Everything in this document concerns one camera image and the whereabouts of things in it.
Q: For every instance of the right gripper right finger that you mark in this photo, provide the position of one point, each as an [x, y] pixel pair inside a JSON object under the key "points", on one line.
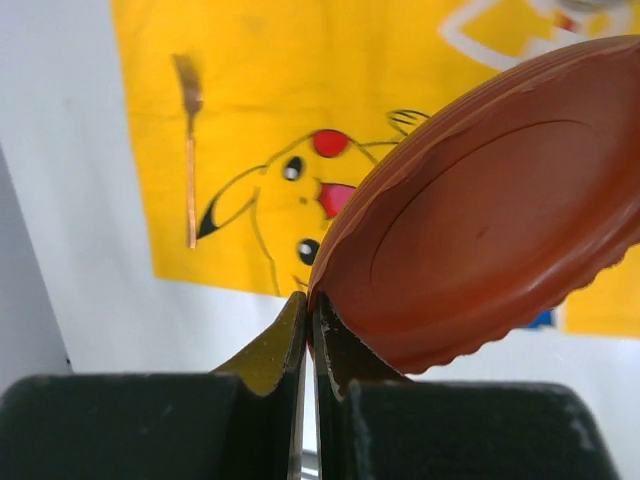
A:
{"points": [[375, 423]]}

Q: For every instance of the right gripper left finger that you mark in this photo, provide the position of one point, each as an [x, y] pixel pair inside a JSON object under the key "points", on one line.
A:
{"points": [[243, 420]]}

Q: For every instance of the red plate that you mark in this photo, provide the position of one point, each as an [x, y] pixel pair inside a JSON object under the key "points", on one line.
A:
{"points": [[506, 201]]}

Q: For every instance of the yellow Pikachu placemat cloth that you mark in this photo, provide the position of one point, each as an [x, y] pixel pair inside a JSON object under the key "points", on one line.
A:
{"points": [[300, 100]]}

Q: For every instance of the copper fork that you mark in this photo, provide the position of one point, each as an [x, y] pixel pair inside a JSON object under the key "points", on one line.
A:
{"points": [[192, 99]]}

